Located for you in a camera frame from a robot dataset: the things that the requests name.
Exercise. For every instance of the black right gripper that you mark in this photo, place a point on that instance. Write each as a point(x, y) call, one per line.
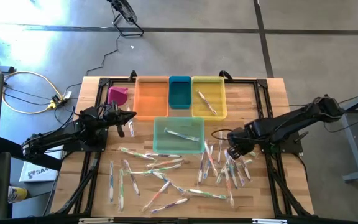
point(241, 138)

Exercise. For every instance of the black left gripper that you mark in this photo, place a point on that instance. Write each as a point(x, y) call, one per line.
point(112, 113)

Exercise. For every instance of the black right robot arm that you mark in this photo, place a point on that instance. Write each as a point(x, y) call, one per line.
point(291, 124)

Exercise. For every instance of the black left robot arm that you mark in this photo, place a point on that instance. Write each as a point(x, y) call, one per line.
point(57, 133)

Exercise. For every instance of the magenta plastic bin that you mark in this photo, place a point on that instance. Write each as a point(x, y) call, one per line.
point(117, 95)

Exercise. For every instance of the orange plastic bin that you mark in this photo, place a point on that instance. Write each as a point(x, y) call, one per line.
point(151, 99)

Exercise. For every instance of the yellow plastic bin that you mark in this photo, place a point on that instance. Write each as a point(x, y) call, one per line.
point(216, 90)

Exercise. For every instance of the green translucent plastic bin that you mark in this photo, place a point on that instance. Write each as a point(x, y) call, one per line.
point(179, 146)

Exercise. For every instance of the teal plastic bin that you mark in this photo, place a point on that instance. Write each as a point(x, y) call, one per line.
point(180, 93)

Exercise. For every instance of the power strip with plugs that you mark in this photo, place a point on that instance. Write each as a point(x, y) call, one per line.
point(56, 101)

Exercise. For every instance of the white printed box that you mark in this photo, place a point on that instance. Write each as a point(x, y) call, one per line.
point(36, 174)

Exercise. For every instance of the black floor fan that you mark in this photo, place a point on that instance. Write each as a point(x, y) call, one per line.
point(126, 11)

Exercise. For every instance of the yellow can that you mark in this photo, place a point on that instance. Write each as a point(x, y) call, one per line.
point(17, 194)

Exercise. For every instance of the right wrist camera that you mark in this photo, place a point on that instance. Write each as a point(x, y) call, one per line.
point(236, 153)

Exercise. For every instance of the silver edge bracket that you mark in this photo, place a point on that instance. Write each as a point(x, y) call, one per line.
point(269, 221)
point(95, 220)

